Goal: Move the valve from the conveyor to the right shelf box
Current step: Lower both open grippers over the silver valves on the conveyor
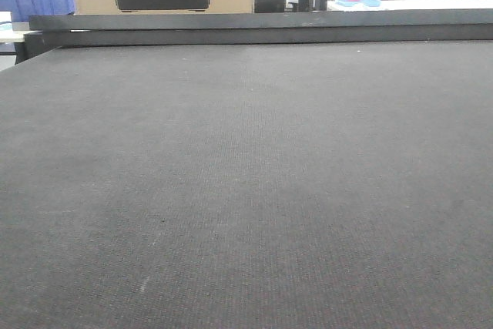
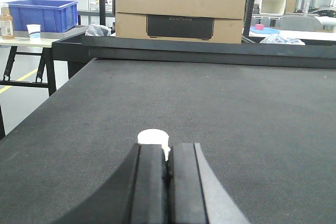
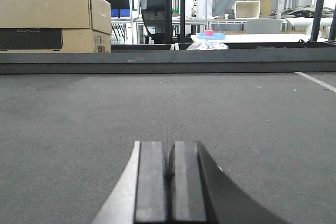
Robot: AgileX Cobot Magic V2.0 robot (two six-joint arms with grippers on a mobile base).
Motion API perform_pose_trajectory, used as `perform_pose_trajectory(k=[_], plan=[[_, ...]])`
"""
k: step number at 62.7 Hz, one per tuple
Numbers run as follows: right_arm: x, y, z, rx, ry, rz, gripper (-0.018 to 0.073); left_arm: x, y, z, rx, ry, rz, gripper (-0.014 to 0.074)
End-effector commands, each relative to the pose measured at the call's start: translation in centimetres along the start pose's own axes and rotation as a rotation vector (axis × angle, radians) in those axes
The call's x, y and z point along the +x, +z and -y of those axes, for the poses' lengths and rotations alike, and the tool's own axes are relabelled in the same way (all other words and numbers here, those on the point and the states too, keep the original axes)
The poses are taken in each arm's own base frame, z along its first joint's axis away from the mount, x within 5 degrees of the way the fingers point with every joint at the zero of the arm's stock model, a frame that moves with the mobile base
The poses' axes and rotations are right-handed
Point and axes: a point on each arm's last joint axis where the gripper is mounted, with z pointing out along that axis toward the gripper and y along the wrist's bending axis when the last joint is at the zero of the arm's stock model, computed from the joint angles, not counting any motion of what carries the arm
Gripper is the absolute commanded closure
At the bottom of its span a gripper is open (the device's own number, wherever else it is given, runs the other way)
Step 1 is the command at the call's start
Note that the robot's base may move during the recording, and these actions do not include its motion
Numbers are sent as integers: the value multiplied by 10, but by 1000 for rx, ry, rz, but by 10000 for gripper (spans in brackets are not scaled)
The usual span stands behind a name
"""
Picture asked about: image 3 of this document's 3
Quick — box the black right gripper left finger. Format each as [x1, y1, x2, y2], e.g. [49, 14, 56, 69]
[92, 141, 168, 223]

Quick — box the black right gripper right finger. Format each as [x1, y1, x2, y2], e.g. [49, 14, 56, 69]
[170, 141, 285, 223]

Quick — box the small cardboard box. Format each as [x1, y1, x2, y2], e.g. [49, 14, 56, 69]
[251, 0, 273, 16]

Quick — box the large cardboard box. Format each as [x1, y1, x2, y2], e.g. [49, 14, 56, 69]
[1, 0, 111, 53]

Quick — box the clear plastic bag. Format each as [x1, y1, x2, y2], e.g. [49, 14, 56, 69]
[186, 39, 229, 50]

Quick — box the light blue tray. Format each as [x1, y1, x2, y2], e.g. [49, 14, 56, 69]
[196, 33, 226, 40]

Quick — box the pink cube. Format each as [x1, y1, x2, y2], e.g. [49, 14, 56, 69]
[204, 30, 214, 37]

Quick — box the white table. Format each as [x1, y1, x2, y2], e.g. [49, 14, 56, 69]
[207, 34, 311, 44]

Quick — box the black office chair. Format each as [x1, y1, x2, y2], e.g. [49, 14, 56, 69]
[141, 0, 166, 44]

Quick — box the white plastic tub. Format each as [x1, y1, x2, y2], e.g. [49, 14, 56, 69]
[234, 1, 261, 19]

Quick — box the black conveyor side rail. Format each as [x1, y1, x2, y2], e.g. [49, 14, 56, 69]
[1, 48, 335, 74]

